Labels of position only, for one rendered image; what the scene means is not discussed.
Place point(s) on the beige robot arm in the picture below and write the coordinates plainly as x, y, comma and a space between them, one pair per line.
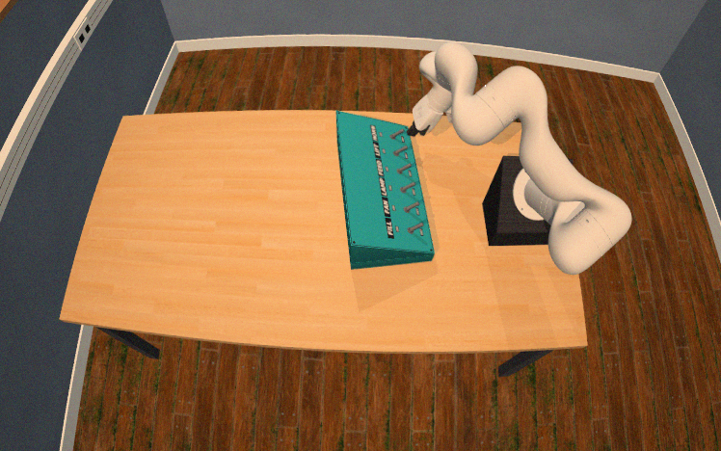
518, 93

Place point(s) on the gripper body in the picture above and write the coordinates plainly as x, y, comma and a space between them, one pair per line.
424, 115

